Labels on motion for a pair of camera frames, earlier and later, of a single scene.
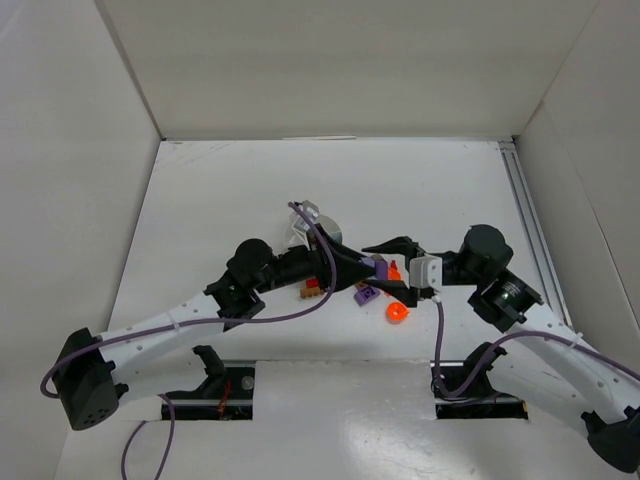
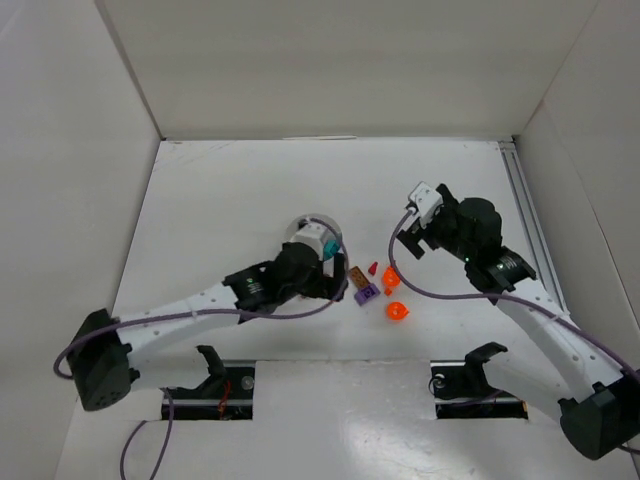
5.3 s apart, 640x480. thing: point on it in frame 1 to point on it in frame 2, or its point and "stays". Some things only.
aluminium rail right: [521, 186] stays
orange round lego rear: [393, 274] stays
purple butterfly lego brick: [365, 294] stays
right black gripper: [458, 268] to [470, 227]
